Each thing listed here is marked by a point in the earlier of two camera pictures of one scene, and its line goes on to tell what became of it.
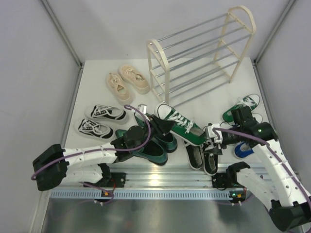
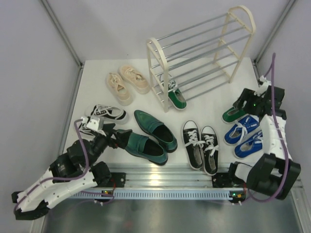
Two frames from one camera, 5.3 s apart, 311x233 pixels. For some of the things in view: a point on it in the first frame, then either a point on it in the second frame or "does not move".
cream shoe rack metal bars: x=197 y=59 does not move
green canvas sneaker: x=186 y=130 → x=175 y=97
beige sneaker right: x=135 y=78 does not move
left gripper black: x=161 y=127 → x=122 y=139
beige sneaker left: x=119 y=89 does not move
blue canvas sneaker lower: x=243 y=149 does not move
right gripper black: x=215 y=150 → x=247 y=95
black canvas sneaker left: x=195 y=155 does not move
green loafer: x=150 y=150 does not move
